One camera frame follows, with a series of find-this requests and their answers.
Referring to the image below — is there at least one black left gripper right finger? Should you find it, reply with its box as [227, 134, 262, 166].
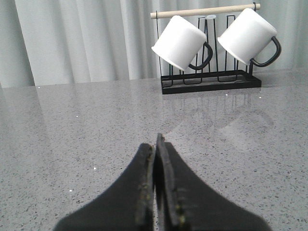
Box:
[155, 134, 271, 231]

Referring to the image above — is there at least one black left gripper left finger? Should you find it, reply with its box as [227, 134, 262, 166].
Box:
[54, 143, 154, 231]

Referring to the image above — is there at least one left white enamel mug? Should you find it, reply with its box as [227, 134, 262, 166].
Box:
[152, 15, 213, 71]

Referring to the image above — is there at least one right white enamel mug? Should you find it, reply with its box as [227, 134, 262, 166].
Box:
[218, 8, 282, 67]

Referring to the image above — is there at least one white enamel mug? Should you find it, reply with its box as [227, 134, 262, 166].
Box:
[152, 15, 213, 71]
[218, 8, 282, 67]

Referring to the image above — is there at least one black wire mug rack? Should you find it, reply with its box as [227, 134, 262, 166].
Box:
[150, 2, 262, 94]

